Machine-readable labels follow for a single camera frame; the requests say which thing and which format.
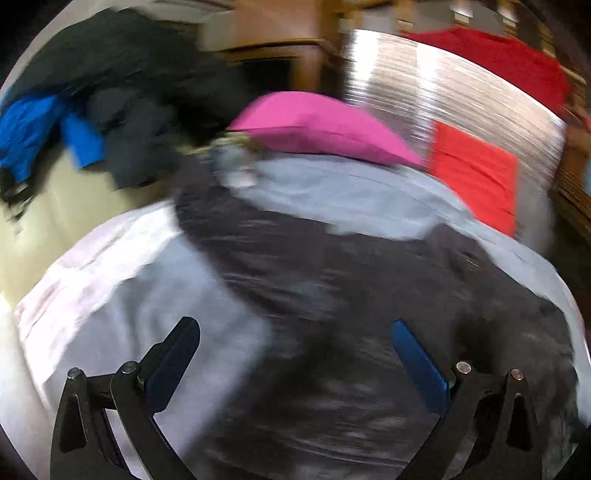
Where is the dark quilted zip jacket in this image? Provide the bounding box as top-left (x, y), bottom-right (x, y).
top-left (175, 158), bottom-right (579, 479)

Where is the white mattress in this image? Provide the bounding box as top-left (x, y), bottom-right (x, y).
top-left (1, 200), bottom-right (179, 479)

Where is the grey fleece blanket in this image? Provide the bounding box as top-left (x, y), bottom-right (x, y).
top-left (35, 155), bottom-right (590, 479)

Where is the cream leather sofa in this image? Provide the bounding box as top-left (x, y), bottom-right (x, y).
top-left (1, 146), bottom-right (169, 307)

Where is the red-orange pillow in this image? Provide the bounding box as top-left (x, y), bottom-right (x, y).
top-left (429, 122), bottom-right (519, 236)

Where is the blue jacket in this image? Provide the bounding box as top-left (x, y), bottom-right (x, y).
top-left (1, 95), bottom-right (105, 184)

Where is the black puffer coat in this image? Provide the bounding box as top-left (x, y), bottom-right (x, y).
top-left (1, 9), bottom-right (249, 206)

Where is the silver foil insulation board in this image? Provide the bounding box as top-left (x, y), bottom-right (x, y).
top-left (342, 30), bottom-right (566, 255)

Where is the dark red cloth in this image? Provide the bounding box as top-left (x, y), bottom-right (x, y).
top-left (405, 27), bottom-right (572, 115)

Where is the pink pillow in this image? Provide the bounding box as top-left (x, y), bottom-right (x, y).
top-left (228, 91), bottom-right (426, 168)

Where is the wooden column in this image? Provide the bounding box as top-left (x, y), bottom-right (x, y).
top-left (200, 1), bottom-right (342, 97)

